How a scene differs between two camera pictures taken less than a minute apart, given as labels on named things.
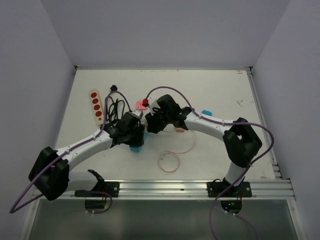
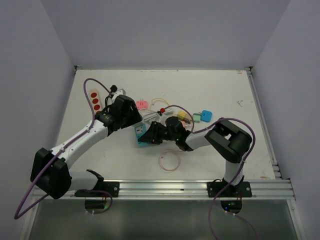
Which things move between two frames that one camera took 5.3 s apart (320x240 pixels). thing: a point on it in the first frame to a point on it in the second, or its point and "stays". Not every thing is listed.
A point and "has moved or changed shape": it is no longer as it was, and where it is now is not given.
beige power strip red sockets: (97, 106) stays
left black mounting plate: (104, 189) stays
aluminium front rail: (273, 189) stays
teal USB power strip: (137, 149) has moved or changed shape
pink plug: (139, 106) stays
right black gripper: (153, 126) to (152, 135)
